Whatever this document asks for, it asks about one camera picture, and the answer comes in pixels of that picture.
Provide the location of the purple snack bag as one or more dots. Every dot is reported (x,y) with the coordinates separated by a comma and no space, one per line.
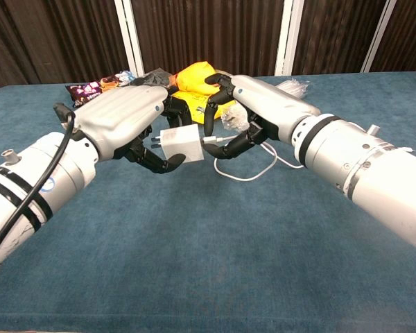
(86,92)

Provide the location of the white power adapter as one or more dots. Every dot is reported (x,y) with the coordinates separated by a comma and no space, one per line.
(180,144)

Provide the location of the blue white small packet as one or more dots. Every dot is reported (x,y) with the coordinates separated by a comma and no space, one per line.
(125,77)

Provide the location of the black garment in clear bag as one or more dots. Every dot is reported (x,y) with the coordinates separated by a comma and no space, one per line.
(152,78)

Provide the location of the white partition post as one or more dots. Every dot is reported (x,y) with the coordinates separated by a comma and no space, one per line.
(378,34)
(289,34)
(130,34)

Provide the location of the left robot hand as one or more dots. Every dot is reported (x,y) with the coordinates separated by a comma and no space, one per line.
(121,114)

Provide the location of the blue table cloth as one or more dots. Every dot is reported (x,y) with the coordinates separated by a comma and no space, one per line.
(208,249)

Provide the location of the yellow snack bag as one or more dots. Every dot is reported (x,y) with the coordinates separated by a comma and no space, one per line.
(194,100)

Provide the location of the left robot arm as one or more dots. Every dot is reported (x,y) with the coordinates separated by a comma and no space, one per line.
(59,166)

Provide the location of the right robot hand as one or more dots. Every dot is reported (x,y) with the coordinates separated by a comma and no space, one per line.
(270,100)

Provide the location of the dark brown partition panel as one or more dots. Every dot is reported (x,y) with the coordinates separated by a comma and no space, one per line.
(333,34)
(55,38)
(410,34)
(208,31)

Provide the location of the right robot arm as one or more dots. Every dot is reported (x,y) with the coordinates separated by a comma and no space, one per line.
(367,166)

